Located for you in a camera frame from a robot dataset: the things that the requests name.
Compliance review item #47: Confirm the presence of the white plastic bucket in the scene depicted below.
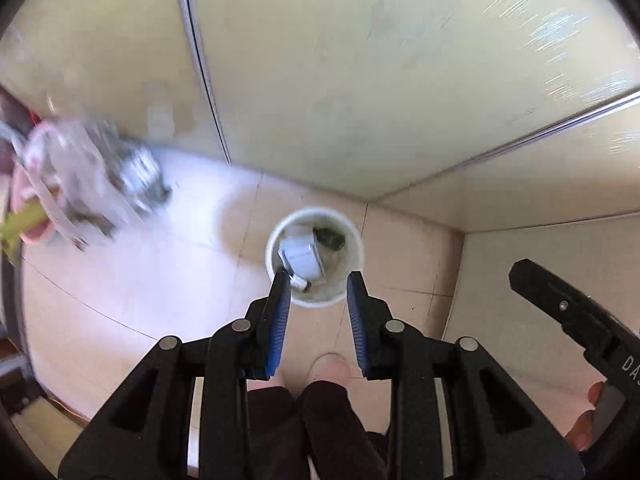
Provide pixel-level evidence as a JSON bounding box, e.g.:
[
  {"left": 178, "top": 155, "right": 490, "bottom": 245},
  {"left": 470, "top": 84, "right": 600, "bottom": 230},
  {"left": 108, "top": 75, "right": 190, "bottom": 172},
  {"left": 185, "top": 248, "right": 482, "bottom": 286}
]
[{"left": 265, "top": 207, "right": 365, "bottom": 308}]

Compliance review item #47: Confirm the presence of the yellow-green strip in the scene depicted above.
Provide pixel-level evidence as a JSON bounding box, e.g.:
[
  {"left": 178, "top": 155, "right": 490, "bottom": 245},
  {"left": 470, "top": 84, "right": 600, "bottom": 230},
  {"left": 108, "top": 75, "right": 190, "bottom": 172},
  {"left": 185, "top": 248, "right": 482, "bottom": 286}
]
[{"left": 0, "top": 202, "right": 46, "bottom": 256}]

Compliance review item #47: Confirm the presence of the light slipper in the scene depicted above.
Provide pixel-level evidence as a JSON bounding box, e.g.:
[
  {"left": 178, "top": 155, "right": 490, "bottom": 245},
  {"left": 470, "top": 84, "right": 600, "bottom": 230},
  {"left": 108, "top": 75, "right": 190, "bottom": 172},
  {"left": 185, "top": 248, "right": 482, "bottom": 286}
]
[{"left": 306, "top": 353, "right": 351, "bottom": 386}]

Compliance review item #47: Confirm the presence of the dark pants leg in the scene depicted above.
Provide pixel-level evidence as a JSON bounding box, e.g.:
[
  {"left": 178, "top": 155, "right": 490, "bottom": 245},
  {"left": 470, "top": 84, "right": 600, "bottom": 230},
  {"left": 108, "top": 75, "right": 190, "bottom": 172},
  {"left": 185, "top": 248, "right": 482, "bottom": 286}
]
[
  {"left": 297, "top": 380, "right": 391, "bottom": 480},
  {"left": 247, "top": 385, "right": 308, "bottom": 480}
]

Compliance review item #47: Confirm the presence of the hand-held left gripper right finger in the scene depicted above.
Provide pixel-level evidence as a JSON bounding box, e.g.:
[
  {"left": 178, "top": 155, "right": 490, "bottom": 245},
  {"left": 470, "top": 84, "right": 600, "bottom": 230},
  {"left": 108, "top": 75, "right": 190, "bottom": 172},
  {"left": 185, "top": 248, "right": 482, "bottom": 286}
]
[{"left": 346, "top": 270, "right": 586, "bottom": 480}]

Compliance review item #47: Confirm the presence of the dark green wrapper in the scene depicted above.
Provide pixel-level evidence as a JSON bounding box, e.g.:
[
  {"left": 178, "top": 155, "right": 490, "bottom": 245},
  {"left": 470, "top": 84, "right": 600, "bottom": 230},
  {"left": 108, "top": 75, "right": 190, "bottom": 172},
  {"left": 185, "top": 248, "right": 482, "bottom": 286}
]
[{"left": 312, "top": 227, "right": 346, "bottom": 251}]

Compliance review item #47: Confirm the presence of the person's right hand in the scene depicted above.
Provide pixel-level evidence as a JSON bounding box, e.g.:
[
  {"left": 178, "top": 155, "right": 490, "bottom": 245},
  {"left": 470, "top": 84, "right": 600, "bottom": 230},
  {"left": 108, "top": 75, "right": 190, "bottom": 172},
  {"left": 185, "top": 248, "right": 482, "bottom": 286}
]
[{"left": 566, "top": 381, "right": 606, "bottom": 453}]

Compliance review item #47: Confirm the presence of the clear plastic floor bag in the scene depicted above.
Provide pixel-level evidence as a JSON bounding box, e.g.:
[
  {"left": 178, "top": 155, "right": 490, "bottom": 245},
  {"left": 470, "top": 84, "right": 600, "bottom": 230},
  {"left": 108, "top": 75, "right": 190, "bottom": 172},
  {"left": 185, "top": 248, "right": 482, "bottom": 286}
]
[{"left": 15, "top": 117, "right": 173, "bottom": 251}]

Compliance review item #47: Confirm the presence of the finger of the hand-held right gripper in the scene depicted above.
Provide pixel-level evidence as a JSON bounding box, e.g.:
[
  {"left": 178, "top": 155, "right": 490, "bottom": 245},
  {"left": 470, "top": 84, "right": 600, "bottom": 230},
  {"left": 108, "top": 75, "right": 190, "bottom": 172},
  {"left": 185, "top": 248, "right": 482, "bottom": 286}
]
[{"left": 509, "top": 259, "right": 638, "bottom": 361}]

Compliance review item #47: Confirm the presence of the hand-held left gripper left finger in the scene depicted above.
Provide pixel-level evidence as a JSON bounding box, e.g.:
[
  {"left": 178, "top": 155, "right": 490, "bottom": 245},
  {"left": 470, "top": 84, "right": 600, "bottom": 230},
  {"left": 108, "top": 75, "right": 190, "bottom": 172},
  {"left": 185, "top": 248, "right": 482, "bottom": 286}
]
[{"left": 57, "top": 269, "right": 292, "bottom": 480}]

